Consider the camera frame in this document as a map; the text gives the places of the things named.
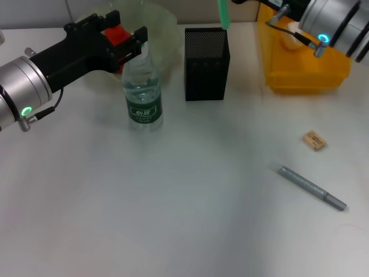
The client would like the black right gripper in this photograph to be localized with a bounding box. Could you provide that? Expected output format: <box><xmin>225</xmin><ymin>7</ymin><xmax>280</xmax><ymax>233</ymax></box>
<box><xmin>232</xmin><ymin>0</ymin><xmax>311</xmax><ymax>21</ymax></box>

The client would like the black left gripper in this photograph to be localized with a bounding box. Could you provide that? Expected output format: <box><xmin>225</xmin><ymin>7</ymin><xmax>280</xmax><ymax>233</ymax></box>
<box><xmin>28</xmin><ymin>10</ymin><xmax>148</xmax><ymax>93</ymax></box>

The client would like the red-orange toy orange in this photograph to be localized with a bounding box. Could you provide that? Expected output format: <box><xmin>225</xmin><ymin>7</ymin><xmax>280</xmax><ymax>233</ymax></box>
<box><xmin>103</xmin><ymin>25</ymin><xmax>133</xmax><ymax>66</ymax></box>

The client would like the mint green pen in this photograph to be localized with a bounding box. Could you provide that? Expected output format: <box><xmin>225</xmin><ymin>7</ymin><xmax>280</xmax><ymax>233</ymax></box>
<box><xmin>217</xmin><ymin>0</ymin><xmax>231</xmax><ymax>31</ymax></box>

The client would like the white paper ball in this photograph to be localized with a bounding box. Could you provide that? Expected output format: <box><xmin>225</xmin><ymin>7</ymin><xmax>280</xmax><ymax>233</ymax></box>
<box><xmin>281</xmin><ymin>23</ymin><xmax>303</xmax><ymax>50</ymax></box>

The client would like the clear green-label water bottle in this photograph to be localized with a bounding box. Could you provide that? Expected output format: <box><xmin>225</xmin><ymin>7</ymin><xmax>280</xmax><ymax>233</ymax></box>
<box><xmin>122</xmin><ymin>43</ymin><xmax>164</xmax><ymax>132</ymax></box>

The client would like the small tan eraser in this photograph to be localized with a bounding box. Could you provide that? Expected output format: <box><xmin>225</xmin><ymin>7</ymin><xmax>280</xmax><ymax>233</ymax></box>
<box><xmin>303</xmin><ymin>130</ymin><xmax>328</xmax><ymax>151</ymax></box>

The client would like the pale green glass fruit plate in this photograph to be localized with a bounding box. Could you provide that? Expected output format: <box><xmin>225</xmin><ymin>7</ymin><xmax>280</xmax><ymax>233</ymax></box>
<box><xmin>74</xmin><ymin>0</ymin><xmax>178</xmax><ymax>83</ymax></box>

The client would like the black mesh pen holder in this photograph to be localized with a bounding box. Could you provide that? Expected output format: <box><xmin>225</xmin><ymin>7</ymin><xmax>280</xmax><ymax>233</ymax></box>
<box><xmin>184</xmin><ymin>27</ymin><xmax>231</xmax><ymax>102</ymax></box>

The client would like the grey marker pen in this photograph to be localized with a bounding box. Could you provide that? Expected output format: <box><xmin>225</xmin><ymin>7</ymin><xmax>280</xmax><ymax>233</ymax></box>
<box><xmin>276</xmin><ymin>165</ymin><xmax>348</xmax><ymax>211</ymax></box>

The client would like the yellow plastic bin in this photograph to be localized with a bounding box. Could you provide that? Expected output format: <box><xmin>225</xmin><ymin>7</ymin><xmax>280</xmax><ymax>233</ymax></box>
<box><xmin>257</xmin><ymin>4</ymin><xmax>352</xmax><ymax>93</ymax></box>

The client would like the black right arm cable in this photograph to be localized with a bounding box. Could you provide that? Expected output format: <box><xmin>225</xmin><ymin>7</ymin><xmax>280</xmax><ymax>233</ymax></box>
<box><xmin>266</xmin><ymin>4</ymin><xmax>331</xmax><ymax>57</ymax></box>

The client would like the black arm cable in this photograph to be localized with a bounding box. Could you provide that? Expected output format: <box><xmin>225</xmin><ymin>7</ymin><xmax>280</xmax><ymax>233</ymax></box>
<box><xmin>266</xmin><ymin>4</ymin><xmax>331</xmax><ymax>57</ymax></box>
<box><xmin>34</xmin><ymin>88</ymin><xmax>64</xmax><ymax>119</ymax></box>

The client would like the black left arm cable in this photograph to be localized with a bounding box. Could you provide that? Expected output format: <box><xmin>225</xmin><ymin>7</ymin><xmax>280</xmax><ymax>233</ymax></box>
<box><xmin>34</xmin><ymin>88</ymin><xmax>64</xmax><ymax>119</ymax></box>

